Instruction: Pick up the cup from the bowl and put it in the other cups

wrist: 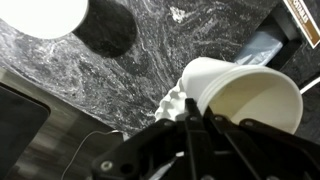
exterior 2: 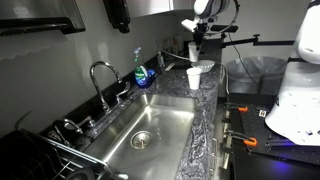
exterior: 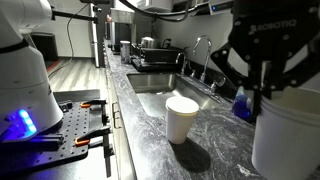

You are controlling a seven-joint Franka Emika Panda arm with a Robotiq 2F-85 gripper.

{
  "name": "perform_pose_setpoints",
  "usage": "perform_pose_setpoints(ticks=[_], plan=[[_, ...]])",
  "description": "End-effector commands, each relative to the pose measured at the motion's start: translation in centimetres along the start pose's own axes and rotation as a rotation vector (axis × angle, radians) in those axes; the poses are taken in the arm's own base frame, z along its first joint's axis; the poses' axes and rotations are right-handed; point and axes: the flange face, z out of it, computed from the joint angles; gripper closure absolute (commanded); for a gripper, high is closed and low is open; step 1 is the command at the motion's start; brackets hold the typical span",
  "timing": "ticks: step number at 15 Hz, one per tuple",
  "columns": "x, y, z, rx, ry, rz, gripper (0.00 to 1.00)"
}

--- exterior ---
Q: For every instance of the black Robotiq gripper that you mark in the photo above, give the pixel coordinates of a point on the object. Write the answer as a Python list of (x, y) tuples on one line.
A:
[(273, 20)]

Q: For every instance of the large white container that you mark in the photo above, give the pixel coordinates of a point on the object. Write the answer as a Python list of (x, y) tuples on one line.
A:
[(286, 140)]

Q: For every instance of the white cup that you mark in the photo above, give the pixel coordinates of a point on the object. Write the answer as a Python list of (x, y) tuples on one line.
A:
[(180, 120)]

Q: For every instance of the blue sponge holder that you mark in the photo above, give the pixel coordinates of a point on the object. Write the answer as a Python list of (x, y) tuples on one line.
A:
[(241, 106)]

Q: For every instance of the tall chrome gooseneck faucet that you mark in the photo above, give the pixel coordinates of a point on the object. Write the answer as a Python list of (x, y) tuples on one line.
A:
[(206, 56)]

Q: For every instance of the small chrome side faucet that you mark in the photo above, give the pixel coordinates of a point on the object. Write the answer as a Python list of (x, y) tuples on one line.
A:
[(181, 63)]

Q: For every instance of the stainless steel sink basin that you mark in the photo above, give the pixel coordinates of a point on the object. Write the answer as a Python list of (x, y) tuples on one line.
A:
[(160, 90)]

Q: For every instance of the black dish rack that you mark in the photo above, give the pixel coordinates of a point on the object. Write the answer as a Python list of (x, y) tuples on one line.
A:
[(156, 58)]

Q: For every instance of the silver metal pot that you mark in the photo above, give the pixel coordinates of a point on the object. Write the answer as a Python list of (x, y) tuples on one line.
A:
[(149, 42)]

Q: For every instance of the silver metal canister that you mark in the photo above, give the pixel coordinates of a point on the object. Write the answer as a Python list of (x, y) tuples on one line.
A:
[(125, 51)]

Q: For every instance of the black and silver appliance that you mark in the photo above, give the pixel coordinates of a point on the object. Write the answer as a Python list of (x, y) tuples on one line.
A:
[(121, 31)]

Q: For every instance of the black perforated breadboard plate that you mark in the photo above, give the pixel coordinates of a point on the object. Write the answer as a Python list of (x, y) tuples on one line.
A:
[(70, 133)]

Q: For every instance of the black metal bar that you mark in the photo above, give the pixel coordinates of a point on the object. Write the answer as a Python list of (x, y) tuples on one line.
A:
[(36, 141)]

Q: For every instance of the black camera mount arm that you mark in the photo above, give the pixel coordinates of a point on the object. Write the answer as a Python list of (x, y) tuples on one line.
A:
[(100, 33)]

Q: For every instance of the black stereo camera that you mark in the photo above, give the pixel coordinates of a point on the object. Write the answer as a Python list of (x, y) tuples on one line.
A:
[(95, 1)]

